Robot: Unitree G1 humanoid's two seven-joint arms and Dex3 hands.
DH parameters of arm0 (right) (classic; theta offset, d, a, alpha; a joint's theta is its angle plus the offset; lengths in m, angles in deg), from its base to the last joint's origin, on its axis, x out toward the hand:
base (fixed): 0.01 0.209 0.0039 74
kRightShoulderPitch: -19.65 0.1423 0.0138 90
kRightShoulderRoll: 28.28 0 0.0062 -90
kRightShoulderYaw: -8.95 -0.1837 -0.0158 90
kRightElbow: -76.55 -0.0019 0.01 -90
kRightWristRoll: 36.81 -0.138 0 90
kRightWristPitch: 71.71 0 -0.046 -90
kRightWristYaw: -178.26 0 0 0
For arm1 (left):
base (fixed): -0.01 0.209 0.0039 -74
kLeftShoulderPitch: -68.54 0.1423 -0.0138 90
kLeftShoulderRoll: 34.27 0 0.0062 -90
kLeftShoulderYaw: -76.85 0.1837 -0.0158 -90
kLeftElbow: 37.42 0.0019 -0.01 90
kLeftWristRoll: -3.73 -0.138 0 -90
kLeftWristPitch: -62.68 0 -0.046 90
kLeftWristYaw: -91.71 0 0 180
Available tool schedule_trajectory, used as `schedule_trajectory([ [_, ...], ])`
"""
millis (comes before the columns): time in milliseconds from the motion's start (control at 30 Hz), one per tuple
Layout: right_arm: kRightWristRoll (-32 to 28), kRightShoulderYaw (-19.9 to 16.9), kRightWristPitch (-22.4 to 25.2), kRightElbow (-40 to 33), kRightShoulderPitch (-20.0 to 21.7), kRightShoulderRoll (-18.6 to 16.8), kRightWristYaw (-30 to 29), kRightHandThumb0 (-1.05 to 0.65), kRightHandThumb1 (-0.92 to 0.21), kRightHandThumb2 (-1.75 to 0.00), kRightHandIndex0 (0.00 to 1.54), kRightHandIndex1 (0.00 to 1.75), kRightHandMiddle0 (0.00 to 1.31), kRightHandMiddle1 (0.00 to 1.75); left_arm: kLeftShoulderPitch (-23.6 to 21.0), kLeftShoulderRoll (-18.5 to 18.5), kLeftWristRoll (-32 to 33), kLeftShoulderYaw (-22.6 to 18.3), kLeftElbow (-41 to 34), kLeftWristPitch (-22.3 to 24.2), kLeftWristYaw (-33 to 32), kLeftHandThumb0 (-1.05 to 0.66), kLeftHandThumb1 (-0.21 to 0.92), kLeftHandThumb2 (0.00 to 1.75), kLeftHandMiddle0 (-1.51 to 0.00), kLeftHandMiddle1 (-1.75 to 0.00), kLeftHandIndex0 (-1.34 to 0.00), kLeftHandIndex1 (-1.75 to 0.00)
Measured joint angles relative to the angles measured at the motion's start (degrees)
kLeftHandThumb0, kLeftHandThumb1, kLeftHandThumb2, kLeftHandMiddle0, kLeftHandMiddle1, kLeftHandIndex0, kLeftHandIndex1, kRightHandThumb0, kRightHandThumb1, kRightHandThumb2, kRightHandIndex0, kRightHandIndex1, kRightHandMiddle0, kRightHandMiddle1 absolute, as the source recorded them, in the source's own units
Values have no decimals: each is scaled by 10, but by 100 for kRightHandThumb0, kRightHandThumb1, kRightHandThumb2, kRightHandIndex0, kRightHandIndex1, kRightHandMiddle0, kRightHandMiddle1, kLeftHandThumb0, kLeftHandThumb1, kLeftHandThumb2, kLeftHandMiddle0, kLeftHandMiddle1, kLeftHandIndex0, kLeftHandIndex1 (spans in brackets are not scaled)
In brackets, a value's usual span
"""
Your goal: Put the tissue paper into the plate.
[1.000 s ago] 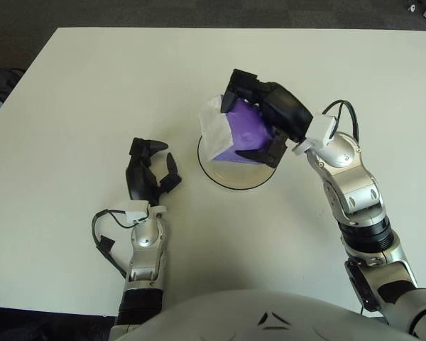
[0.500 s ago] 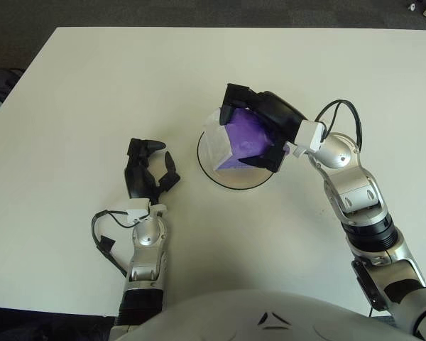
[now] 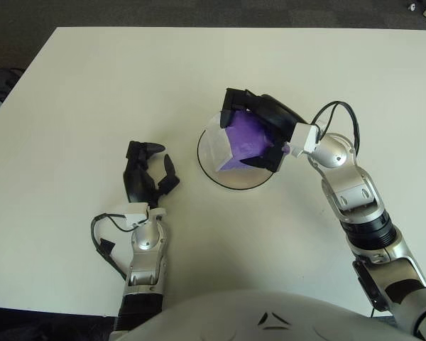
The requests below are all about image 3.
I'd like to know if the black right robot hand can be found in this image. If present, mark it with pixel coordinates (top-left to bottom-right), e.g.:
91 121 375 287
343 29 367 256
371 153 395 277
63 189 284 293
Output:
219 87 308 173

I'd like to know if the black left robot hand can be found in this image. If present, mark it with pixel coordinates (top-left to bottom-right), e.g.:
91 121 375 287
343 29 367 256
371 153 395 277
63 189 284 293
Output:
122 140 181 210

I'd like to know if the purple tissue paper pack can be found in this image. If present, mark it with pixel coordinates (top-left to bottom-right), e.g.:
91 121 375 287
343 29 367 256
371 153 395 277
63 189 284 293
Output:
205 109 291 173

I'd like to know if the white plate with black rim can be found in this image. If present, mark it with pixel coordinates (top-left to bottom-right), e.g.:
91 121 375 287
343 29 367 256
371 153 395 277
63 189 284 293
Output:
196 112 287 191

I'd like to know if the black bag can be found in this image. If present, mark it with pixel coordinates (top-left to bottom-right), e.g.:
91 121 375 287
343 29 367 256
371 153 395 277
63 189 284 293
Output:
0 67 25 102

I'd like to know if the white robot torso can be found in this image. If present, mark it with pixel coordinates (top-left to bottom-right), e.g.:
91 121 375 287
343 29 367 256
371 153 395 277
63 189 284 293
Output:
109 289 420 341

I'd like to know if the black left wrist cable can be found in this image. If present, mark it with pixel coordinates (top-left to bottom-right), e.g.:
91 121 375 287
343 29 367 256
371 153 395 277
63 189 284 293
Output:
90 212 148 281

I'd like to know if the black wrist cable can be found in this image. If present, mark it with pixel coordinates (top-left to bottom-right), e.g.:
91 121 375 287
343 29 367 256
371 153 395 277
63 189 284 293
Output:
312 101 361 154
90 212 148 281

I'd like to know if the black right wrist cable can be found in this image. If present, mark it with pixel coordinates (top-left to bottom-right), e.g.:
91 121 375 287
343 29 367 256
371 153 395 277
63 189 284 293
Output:
312 101 361 154

